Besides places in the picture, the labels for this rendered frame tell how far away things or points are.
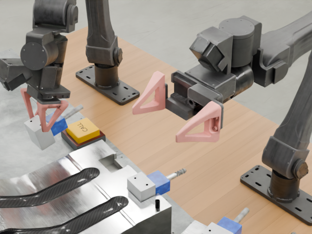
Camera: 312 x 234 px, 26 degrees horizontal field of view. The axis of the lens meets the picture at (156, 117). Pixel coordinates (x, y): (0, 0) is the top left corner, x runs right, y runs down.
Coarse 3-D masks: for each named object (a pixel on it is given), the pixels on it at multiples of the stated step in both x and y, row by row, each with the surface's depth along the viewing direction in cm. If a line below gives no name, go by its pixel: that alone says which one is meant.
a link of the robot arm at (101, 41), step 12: (96, 0) 162; (108, 0) 166; (96, 12) 164; (108, 12) 168; (96, 24) 166; (108, 24) 169; (96, 36) 169; (108, 36) 169; (96, 48) 171; (108, 48) 171; (96, 60) 174; (108, 60) 173
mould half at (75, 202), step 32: (64, 160) 145; (96, 160) 144; (0, 192) 133; (32, 192) 137; (96, 192) 137; (128, 192) 136; (0, 224) 124; (32, 224) 127; (96, 224) 130; (128, 224) 130; (160, 224) 134
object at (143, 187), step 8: (136, 176) 136; (144, 176) 136; (152, 176) 138; (160, 176) 138; (168, 176) 139; (176, 176) 141; (128, 184) 136; (136, 184) 134; (144, 184) 134; (152, 184) 134; (160, 184) 136; (168, 184) 137; (136, 192) 134; (144, 192) 133; (152, 192) 135; (160, 192) 137; (144, 200) 135
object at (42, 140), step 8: (80, 104) 151; (72, 112) 150; (32, 120) 146; (48, 120) 147; (56, 120) 147; (64, 120) 147; (32, 128) 144; (40, 128) 144; (56, 128) 147; (64, 128) 148; (32, 136) 146; (40, 136) 144; (48, 136) 146; (40, 144) 145; (48, 144) 147
